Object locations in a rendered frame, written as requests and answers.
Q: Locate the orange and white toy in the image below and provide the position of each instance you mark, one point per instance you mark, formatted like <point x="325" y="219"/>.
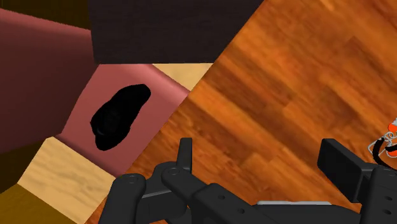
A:
<point x="391" y="139"/>

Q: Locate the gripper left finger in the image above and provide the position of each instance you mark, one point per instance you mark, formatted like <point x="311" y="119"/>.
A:
<point x="186" y="198"/>

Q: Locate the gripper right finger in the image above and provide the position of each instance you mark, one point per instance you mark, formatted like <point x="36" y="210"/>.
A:
<point x="377" y="192"/>

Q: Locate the black rounded lump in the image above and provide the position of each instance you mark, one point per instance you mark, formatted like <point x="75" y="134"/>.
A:
<point x="118" y="118"/>

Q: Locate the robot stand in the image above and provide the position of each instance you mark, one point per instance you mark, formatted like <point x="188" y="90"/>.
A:
<point x="170" y="31"/>

